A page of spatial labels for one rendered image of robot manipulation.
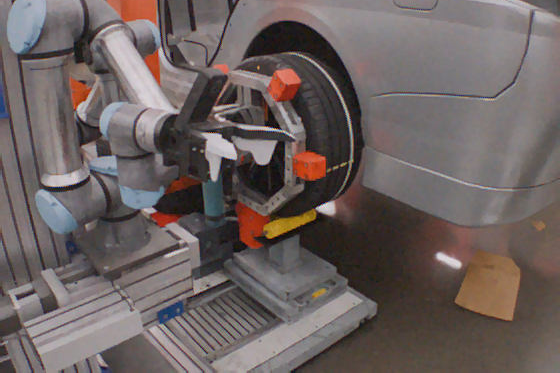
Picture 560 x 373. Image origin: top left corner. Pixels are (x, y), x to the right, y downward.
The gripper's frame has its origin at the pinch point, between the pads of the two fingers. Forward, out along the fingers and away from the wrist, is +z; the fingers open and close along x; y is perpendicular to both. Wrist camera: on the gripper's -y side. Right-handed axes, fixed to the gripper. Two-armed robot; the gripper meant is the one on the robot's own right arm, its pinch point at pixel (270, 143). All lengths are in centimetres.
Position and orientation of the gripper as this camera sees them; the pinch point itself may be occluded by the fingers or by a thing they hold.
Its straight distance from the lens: 65.0
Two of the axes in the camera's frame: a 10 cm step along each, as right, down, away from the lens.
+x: -5.4, 1.9, -8.2
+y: -0.8, 9.6, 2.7
